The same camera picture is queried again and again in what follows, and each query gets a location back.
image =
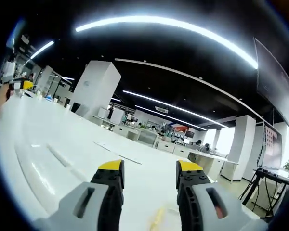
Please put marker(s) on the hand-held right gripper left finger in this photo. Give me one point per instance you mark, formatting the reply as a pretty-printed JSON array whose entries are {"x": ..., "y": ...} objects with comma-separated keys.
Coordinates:
[{"x": 86, "y": 207}]

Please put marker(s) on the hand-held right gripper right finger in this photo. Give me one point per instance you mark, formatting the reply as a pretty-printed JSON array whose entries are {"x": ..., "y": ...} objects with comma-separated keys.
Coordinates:
[{"x": 207, "y": 209}]

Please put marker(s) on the yellowish plastic latch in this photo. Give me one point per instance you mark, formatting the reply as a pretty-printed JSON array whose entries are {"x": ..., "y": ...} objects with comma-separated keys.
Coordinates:
[{"x": 159, "y": 216}]

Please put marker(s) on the white storage box lid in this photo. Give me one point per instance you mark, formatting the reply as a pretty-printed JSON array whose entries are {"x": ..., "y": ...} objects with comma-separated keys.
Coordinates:
[{"x": 50, "y": 173}]

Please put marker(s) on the white office desk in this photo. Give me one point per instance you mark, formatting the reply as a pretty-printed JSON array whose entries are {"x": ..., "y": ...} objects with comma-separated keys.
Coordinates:
[{"x": 214, "y": 160}]

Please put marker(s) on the black tripod stand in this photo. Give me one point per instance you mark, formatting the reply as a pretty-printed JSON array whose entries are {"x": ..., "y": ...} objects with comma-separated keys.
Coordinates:
[{"x": 262, "y": 183}]

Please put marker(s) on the flat white strip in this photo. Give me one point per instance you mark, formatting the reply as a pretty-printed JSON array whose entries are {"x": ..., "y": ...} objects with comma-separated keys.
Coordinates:
[{"x": 118, "y": 152}]

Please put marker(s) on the slim white pillar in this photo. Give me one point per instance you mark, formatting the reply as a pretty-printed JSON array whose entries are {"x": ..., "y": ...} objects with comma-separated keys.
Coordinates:
[{"x": 242, "y": 146}]

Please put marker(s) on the dark cloth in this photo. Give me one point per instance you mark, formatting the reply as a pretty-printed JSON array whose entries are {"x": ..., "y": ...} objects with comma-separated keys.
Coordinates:
[{"x": 287, "y": 199}]

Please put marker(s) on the monitor on stand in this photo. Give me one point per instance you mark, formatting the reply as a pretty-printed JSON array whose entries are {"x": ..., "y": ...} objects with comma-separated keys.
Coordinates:
[{"x": 272, "y": 146}]

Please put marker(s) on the white low cabinet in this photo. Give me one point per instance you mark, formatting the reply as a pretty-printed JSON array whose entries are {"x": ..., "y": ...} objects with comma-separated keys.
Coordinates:
[{"x": 144, "y": 137}]

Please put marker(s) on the ceiling air conditioner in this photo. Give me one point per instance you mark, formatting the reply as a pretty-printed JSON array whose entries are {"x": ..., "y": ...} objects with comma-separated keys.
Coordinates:
[{"x": 161, "y": 109}]

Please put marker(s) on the wide white pillar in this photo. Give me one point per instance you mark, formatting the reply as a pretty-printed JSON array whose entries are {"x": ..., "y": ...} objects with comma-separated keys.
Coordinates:
[{"x": 96, "y": 89}]

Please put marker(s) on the yellow object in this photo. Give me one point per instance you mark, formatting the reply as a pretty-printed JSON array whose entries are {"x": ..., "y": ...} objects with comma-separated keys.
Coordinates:
[{"x": 27, "y": 84}]

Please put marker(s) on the large dark hanging screen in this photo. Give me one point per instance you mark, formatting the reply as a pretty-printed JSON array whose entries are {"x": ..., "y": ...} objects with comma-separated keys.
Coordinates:
[{"x": 274, "y": 81}]

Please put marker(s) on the short ceiling light strip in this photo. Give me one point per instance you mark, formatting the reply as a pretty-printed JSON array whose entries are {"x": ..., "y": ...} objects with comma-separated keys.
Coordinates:
[{"x": 42, "y": 49}]

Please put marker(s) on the long curved ceiling light strip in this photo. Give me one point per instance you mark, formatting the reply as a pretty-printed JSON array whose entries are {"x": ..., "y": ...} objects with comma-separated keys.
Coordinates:
[{"x": 183, "y": 25}]

